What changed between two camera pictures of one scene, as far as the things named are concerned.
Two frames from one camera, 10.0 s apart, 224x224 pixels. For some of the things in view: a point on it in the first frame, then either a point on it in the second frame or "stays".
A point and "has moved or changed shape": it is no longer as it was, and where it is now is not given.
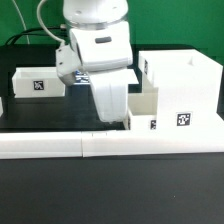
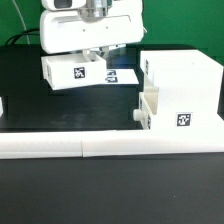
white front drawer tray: x=143 y=109 has moved or changed shape
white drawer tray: x=37 y=82 → x=74 y=71
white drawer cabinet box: x=188 y=88 stays
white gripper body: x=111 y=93 → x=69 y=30
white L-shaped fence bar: x=143 y=142 stays
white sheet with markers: x=120 y=76 stays
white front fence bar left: x=41 y=145 stays
